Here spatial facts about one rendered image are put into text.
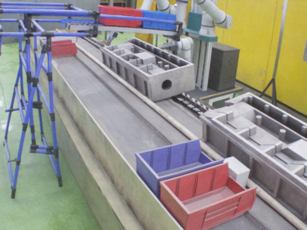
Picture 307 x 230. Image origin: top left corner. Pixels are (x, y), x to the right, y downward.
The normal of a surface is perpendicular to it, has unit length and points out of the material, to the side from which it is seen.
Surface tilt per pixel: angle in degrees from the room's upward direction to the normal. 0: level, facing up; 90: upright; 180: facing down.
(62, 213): 0
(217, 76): 90
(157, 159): 88
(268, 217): 0
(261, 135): 9
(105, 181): 0
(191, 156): 88
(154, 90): 90
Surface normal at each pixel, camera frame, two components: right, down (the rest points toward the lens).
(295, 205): -0.88, 0.31
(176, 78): 0.47, 0.42
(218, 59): -0.79, 0.22
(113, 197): 0.07, -0.89
